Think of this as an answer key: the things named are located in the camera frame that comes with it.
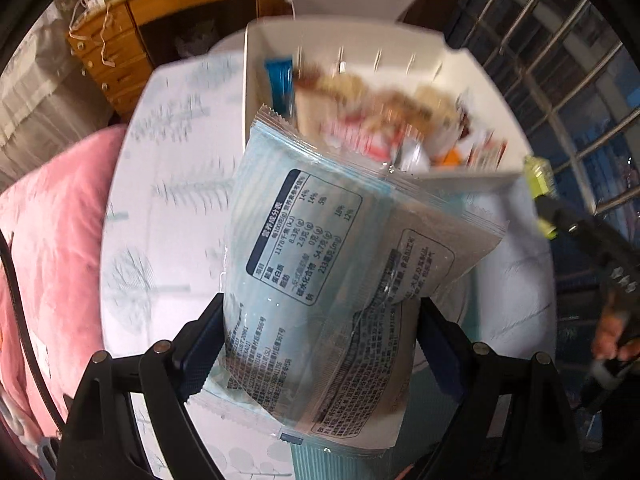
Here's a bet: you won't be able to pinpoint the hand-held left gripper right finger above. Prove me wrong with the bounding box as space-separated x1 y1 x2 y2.
417 297 586 480

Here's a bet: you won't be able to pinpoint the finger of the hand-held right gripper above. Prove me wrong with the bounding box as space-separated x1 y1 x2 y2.
535 192 616 271

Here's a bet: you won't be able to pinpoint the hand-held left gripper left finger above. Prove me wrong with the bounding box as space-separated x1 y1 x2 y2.
55 292 226 480

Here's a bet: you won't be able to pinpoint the green small packet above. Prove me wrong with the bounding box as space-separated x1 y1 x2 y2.
522 155 558 241

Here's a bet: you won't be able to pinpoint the light blue bread packet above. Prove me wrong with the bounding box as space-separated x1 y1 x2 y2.
220 105 508 461

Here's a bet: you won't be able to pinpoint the white plastic bin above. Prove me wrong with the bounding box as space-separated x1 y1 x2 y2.
243 20 531 188

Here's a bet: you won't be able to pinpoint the person's right hand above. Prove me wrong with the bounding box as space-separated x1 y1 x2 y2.
591 302 640 363

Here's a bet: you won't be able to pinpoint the metal window grille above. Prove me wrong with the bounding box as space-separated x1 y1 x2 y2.
440 0 640 321

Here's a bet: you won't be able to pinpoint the orange packet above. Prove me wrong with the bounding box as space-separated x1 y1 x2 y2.
432 147 463 167

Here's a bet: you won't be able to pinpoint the pink blanket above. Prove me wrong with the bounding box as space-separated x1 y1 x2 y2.
0 125 128 441

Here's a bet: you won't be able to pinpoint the puffed snack clear packet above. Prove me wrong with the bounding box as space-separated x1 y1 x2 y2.
385 85 458 128

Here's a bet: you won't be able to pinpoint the nut mix clear packet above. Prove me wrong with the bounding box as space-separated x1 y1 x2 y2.
295 67 381 106

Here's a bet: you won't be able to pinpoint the cream bar packet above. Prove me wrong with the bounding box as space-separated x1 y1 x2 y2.
295 95 341 136

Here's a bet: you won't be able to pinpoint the blue small packet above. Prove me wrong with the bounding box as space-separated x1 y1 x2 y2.
264 57 296 116

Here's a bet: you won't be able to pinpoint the lace covered furniture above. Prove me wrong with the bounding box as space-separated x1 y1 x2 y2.
0 20 116 191

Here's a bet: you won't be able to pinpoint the wooden desk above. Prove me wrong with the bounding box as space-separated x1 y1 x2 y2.
67 0 301 121

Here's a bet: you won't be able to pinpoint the black cable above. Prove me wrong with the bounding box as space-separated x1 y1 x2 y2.
0 230 68 431

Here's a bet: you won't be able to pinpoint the white cable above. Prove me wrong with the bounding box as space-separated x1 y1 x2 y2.
70 0 118 68

